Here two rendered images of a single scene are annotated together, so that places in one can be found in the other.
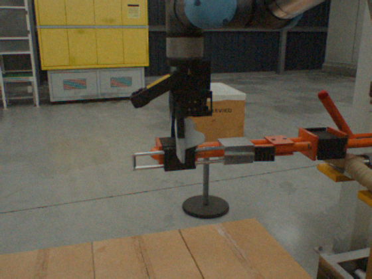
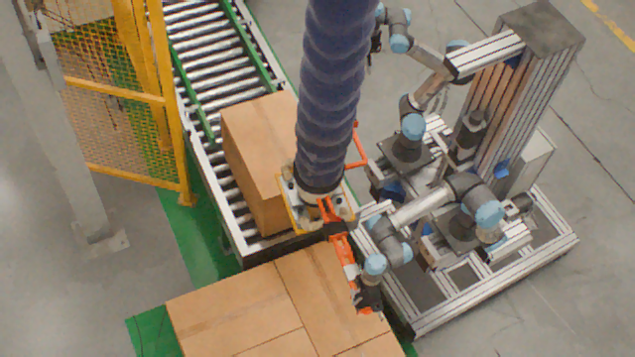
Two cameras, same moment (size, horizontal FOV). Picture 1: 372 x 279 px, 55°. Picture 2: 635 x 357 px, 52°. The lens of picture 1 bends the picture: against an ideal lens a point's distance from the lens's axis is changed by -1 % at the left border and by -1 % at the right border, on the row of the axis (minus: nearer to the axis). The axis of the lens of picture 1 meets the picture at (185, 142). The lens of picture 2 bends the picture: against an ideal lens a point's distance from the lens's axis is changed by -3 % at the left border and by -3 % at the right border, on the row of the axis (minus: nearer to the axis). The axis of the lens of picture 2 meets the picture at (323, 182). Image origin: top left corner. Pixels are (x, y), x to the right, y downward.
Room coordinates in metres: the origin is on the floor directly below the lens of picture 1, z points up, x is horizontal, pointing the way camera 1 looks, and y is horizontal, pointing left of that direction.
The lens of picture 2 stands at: (1.30, 0.99, 3.77)
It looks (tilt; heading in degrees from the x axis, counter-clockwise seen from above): 58 degrees down; 254
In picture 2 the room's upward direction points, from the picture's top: 8 degrees clockwise
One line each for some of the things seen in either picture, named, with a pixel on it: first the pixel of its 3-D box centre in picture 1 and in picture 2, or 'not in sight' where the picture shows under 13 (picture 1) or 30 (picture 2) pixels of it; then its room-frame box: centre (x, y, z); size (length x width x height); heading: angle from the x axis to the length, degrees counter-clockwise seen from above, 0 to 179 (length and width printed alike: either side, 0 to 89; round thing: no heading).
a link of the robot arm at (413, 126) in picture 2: not in sight; (413, 129); (0.36, -0.81, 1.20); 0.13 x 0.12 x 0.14; 81
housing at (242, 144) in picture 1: (234, 150); (351, 274); (0.79, -0.11, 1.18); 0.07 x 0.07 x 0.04; 10
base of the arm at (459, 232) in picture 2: not in sight; (466, 222); (0.19, -0.34, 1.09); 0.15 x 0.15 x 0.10
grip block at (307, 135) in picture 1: (321, 143); (334, 229); (0.83, -0.32, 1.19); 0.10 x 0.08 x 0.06; 10
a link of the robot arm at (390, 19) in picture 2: not in sight; (397, 19); (0.52, -0.94, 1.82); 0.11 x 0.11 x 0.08; 81
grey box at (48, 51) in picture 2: not in sight; (49, 51); (1.98, -1.10, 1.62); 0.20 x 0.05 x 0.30; 106
